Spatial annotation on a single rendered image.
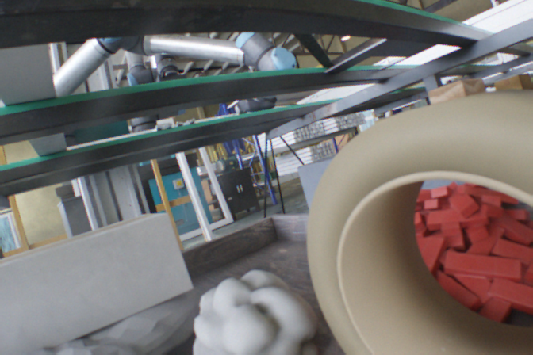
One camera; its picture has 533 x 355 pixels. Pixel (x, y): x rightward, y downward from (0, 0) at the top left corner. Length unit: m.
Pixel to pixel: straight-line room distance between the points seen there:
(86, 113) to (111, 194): 1.48
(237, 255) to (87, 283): 0.23
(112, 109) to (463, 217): 0.40
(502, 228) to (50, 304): 0.28
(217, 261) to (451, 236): 0.28
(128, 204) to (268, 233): 1.54
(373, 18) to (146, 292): 0.35
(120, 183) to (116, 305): 1.70
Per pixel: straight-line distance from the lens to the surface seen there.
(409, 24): 0.46
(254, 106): 0.94
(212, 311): 0.18
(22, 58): 0.35
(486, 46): 0.74
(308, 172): 0.40
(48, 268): 0.23
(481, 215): 0.20
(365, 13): 0.37
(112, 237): 0.23
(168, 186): 4.77
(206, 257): 0.40
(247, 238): 0.42
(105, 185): 1.90
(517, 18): 0.97
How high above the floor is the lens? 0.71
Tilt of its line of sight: level
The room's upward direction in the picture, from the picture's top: 17 degrees counter-clockwise
